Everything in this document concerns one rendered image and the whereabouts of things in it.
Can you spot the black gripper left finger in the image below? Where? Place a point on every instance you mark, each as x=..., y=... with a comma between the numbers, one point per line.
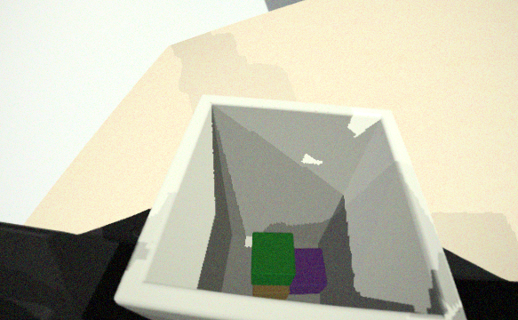
x=75, y=275

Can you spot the grey square open-top cup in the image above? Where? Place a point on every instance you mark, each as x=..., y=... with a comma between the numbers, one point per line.
x=339, y=178

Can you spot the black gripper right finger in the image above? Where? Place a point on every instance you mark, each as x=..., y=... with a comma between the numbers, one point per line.
x=483, y=295

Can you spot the green block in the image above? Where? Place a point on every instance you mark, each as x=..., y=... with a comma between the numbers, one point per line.
x=272, y=258

